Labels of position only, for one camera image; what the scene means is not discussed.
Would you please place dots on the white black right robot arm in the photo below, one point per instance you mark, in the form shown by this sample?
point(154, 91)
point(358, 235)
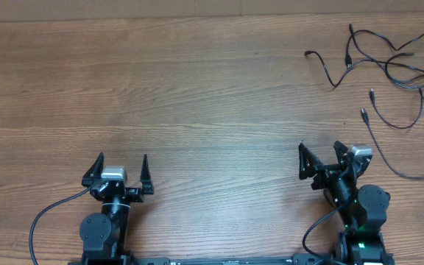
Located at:
point(362, 210)

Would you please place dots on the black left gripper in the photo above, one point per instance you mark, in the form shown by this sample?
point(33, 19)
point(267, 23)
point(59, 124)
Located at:
point(136, 195)

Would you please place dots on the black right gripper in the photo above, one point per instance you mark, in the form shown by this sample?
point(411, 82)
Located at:
point(327, 171)

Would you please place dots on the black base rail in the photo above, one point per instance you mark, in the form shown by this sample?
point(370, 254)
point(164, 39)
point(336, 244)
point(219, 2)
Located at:
point(296, 259)

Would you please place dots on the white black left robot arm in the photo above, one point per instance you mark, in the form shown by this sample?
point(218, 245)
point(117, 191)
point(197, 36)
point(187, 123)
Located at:
point(104, 234)

